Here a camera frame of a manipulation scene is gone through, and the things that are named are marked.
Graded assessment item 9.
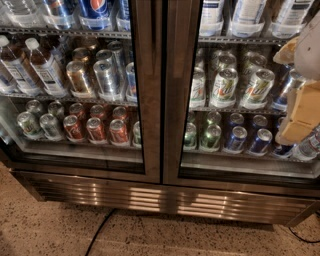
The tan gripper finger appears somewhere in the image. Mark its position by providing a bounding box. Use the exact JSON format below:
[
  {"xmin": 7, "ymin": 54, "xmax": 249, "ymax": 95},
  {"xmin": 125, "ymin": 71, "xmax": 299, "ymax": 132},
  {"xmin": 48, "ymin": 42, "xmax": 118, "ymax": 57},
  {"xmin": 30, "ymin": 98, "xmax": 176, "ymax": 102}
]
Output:
[
  {"xmin": 273, "ymin": 37, "xmax": 299, "ymax": 64},
  {"xmin": 275, "ymin": 81, "xmax": 320, "ymax": 145}
]

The fridge glass door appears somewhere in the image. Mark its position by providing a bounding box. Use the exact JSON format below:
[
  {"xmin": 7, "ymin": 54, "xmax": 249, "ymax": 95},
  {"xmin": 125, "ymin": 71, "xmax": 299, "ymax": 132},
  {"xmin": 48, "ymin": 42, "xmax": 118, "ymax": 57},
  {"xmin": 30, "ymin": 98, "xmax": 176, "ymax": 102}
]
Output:
[
  {"xmin": 163, "ymin": 0, "xmax": 320, "ymax": 200},
  {"xmin": 0, "ymin": 0, "xmax": 162, "ymax": 183}
]

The steel fridge base grille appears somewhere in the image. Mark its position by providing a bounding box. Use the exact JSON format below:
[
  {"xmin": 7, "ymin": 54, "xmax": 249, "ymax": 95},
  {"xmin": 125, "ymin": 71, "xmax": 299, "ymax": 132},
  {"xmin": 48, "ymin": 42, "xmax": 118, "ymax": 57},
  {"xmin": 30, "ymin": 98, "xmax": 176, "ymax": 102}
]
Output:
[{"xmin": 11, "ymin": 170, "xmax": 319, "ymax": 227}]

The white green can right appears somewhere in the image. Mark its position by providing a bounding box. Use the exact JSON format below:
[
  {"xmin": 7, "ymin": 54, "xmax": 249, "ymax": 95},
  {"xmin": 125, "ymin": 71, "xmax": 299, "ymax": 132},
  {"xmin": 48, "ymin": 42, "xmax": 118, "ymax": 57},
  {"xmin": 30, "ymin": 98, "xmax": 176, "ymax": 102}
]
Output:
[{"xmin": 240, "ymin": 69, "xmax": 275, "ymax": 110}]

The white green can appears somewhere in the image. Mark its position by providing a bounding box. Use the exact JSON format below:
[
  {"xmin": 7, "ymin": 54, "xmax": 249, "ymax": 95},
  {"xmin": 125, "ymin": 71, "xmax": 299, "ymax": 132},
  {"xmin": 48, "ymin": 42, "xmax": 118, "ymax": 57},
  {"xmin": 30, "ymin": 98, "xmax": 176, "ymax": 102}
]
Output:
[
  {"xmin": 210, "ymin": 68, "xmax": 238, "ymax": 108},
  {"xmin": 240, "ymin": 69, "xmax": 275, "ymax": 110}
]

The blue can lower right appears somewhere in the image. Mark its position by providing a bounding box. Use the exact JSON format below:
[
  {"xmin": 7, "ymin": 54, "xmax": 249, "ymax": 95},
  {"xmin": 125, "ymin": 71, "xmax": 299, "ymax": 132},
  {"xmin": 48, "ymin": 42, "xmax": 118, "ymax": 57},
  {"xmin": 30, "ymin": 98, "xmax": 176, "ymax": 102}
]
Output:
[{"xmin": 248, "ymin": 128, "xmax": 273, "ymax": 156}]

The blue can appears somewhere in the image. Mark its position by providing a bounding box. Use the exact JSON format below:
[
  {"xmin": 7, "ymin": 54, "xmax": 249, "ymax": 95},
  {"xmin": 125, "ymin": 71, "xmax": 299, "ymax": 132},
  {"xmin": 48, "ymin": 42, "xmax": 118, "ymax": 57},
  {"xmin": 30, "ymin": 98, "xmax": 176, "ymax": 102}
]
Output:
[
  {"xmin": 223, "ymin": 126, "xmax": 247, "ymax": 154},
  {"xmin": 248, "ymin": 128, "xmax": 273, "ymax": 156}
]

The blue can lower left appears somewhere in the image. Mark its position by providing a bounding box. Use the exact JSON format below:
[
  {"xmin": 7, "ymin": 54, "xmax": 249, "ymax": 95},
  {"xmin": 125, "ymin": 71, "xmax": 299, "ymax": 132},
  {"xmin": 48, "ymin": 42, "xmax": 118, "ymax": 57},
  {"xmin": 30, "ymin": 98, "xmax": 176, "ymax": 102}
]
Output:
[{"xmin": 223, "ymin": 126, "xmax": 247, "ymax": 154}]

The white green can centre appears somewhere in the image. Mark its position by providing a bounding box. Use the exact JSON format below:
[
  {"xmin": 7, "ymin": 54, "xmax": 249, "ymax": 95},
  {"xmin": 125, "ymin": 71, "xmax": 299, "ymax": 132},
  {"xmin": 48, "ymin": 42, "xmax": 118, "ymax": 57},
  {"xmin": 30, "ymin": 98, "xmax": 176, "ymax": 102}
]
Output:
[{"xmin": 210, "ymin": 68, "xmax": 238, "ymax": 108}]

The green can lower shelf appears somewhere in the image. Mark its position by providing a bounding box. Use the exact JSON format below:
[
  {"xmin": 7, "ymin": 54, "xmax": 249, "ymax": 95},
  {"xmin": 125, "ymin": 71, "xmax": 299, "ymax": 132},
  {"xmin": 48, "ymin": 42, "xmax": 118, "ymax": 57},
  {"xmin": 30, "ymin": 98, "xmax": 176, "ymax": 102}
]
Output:
[{"xmin": 200, "ymin": 124, "xmax": 221, "ymax": 152}]

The silver soda can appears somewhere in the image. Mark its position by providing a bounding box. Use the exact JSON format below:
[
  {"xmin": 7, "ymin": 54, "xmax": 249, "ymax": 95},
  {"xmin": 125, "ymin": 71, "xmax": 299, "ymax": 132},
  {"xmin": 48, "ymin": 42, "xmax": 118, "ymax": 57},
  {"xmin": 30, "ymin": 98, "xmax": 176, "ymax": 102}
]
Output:
[{"xmin": 93, "ymin": 60, "xmax": 121, "ymax": 101}]

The red soda can right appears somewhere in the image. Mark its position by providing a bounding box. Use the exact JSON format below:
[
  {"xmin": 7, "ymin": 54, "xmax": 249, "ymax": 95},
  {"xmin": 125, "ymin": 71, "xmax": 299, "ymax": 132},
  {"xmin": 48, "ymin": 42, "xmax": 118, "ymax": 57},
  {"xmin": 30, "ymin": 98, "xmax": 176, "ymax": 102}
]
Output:
[{"xmin": 109, "ymin": 119, "xmax": 129, "ymax": 145}]

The red soda can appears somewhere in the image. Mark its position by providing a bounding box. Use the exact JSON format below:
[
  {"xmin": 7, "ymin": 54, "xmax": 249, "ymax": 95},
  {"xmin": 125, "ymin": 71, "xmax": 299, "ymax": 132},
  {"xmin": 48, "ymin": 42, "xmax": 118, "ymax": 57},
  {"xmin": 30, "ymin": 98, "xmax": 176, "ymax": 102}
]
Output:
[
  {"xmin": 86, "ymin": 117, "xmax": 107, "ymax": 144},
  {"xmin": 109, "ymin": 119, "xmax": 129, "ymax": 145},
  {"xmin": 63, "ymin": 115, "xmax": 85, "ymax": 142}
]

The blue pepsi bottle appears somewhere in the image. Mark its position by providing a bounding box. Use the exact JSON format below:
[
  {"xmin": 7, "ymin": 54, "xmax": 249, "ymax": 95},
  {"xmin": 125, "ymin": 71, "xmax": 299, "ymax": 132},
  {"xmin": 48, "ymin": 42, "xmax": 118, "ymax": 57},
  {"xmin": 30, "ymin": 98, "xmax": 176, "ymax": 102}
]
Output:
[{"xmin": 78, "ymin": 0, "xmax": 113, "ymax": 30}]

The red soda can middle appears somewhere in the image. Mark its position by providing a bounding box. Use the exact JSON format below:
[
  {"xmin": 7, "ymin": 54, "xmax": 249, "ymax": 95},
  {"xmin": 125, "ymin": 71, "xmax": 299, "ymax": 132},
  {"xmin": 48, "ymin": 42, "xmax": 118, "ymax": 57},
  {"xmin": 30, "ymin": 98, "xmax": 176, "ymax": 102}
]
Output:
[{"xmin": 86, "ymin": 117, "xmax": 107, "ymax": 144}]

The gold soda can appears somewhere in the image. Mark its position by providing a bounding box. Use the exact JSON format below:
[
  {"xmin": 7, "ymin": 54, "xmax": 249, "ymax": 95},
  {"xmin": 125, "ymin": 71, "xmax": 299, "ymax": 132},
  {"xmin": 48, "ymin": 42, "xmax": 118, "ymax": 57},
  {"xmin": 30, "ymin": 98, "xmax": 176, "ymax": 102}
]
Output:
[{"xmin": 66, "ymin": 60, "xmax": 95, "ymax": 98}]

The red soda can left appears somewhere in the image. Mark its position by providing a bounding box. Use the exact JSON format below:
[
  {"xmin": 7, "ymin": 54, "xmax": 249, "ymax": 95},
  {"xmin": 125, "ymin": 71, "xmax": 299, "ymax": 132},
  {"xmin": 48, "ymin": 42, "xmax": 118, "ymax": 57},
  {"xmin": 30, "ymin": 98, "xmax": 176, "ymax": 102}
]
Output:
[{"xmin": 63, "ymin": 115, "xmax": 85, "ymax": 142}]

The brown tea bottle right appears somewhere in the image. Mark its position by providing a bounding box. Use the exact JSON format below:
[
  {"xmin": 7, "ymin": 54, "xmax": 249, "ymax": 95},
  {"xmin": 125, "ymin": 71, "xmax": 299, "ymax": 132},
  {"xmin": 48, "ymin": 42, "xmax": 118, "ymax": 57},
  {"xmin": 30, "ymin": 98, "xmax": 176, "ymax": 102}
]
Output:
[{"xmin": 25, "ymin": 38, "xmax": 68, "ymax": 98}]

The brown tea bottle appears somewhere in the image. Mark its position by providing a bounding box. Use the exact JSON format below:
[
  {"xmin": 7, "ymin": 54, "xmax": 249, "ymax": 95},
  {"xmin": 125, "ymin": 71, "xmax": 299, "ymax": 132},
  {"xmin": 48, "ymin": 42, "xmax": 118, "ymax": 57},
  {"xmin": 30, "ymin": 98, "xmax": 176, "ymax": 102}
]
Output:
[
  {"xmin": 0, "ymin": 35, "xmax": 42, "ymax": 96},
  {"xmin": 25, "ymin": 38, "xmax": 68, "ymax": 98}
]

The green silver can left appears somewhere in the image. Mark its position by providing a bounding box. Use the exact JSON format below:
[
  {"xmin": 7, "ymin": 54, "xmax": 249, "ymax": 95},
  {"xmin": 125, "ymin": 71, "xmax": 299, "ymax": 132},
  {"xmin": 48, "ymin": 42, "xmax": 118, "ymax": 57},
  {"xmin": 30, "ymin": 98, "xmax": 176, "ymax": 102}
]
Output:
[{"xmin": 17, "ymin": 111, "xmax": 43, "ymax": 139}]

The brown tea bottle left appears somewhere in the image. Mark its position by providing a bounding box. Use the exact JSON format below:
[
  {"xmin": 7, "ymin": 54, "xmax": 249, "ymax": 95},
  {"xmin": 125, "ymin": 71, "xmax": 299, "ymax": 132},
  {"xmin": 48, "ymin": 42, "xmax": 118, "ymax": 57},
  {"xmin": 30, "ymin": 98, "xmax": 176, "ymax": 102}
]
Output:
[{"xmin": 0, "ymin": 35, "xmax": 42, "ymax": 96}]

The black cable at right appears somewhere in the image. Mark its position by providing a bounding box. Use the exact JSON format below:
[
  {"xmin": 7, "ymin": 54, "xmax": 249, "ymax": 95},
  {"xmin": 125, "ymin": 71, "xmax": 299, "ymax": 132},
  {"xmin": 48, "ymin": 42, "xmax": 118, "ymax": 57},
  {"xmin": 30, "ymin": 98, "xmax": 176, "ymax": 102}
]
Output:
[{"xmin": 288, "ymin": 226, "xmax": 320, "ymax": 244}]

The black floor cable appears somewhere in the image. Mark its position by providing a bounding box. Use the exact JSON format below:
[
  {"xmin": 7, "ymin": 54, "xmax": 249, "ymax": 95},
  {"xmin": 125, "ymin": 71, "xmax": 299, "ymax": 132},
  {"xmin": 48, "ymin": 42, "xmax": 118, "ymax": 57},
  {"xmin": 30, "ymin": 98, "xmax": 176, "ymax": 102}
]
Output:
[{"xmin": 84, "ymin": 208, "xmax": 118, "ymax": 256}]

